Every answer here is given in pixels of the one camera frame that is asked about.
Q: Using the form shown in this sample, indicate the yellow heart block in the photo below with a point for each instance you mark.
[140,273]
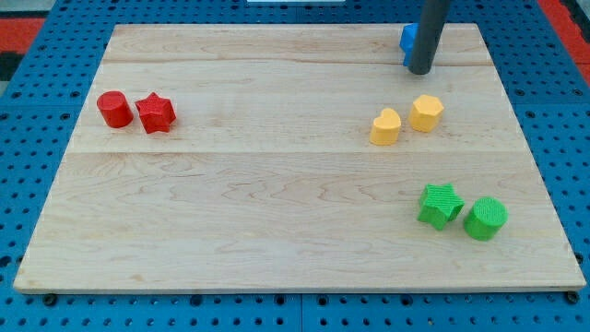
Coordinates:
[385,128]

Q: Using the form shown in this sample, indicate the yellow hexagon block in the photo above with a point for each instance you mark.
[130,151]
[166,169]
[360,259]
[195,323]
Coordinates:
[426,113]

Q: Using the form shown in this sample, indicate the light wooden board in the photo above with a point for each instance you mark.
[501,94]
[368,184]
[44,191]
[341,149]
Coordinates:
[267,181]

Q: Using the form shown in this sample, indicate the red star block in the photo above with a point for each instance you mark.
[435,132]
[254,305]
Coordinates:
[156,113]

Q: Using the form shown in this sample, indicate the green star block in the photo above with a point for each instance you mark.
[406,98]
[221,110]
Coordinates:
[438,205]

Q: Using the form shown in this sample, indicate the blue block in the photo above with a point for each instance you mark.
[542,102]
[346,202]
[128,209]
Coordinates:
[409,33]

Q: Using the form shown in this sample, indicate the red cylinder block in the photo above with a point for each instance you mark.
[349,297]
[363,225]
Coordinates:
[114,109]

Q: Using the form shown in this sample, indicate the green cylinder block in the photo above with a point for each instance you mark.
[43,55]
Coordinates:
[485,218]

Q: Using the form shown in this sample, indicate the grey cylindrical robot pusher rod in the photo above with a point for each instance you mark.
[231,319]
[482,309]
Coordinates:
[432,19]

